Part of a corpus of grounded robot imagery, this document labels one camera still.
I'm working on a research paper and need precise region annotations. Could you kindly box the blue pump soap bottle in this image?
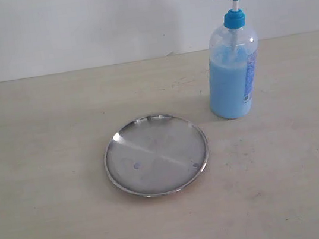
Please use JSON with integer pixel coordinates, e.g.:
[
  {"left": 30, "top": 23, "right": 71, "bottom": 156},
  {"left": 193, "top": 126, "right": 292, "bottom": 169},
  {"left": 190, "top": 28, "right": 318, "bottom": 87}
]
[{"left": 209, "top": 0, "right": 258, "bottom": 120}]

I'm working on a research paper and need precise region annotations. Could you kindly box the round stainless steel plate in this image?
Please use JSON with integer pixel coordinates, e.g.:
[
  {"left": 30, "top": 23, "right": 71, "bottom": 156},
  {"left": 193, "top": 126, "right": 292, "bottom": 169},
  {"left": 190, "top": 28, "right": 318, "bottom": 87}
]
[{"left": 103, "top": 114, "right": 209, "bottom": 198}]

